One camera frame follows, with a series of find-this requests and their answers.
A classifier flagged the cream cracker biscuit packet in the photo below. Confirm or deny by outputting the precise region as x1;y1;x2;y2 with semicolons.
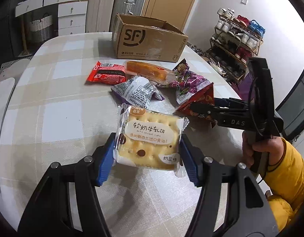
113;103;190;178

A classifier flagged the checkered tablecloth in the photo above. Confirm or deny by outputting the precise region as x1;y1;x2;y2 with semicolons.
0;32;244;237

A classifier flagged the white drawer desk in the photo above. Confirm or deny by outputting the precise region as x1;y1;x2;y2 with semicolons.
15;0;88;36

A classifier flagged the yellow right sleeve forearm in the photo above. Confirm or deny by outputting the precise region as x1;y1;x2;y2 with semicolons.
265;139;304;230

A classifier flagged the white side table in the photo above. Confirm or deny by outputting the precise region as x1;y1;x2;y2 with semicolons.
0;78;15;134

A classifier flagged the silver white snack packet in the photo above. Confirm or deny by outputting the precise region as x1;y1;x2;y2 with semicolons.
111;76;164;109

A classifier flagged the wooden shoe rack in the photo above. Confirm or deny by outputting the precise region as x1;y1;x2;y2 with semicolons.
205;8;266;84

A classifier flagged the purple snack packet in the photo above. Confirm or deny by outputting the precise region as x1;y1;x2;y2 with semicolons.
157;59;211;95

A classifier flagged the silver suitcase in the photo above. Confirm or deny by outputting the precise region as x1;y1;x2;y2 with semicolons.
110;0;144;32

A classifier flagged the right hand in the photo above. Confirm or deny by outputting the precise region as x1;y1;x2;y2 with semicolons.
242;132;284;167

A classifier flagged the purple bag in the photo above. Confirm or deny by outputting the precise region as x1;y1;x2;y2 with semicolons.
238;73;253;101

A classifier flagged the red black snack packet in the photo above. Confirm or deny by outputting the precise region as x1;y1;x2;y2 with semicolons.
87;61;126;85

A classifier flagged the woven laundry basket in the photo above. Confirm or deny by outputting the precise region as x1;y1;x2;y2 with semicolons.
29;13;54;43

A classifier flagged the red triangular snack packet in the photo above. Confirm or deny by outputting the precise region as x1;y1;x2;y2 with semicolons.
176;83;215;124

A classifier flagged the orange bread packet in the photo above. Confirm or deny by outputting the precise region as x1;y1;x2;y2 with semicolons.
124;60;177;85

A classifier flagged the SF cardboard box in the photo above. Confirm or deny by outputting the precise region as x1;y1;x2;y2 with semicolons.
112;14;188;63

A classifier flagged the wooden door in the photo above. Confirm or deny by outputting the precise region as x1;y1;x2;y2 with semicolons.
141;0;195;31

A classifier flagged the beige suitcase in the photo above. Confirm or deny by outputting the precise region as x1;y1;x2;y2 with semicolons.
86;0;114;33

